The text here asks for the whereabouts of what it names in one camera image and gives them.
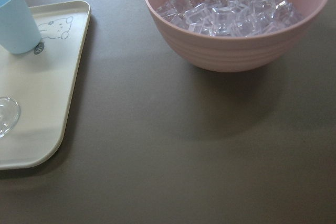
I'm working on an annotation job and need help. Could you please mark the clear ice cubes pile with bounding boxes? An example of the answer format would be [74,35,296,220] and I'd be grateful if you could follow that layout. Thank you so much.
[156,0,303,37]

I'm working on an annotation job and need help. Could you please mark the clear wine glass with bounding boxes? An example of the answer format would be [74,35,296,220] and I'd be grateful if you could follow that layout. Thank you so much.
[1,97,21,138]

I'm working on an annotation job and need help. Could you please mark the pink bowl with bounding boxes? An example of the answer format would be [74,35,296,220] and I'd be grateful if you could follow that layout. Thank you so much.
[145,0,328,72]

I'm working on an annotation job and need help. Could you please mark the cream serving tray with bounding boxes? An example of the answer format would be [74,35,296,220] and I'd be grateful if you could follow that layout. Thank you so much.
[1,1,91,170]

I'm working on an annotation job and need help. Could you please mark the light blue cup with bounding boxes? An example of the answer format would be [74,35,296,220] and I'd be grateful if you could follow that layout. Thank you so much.
[1,0,41,54]

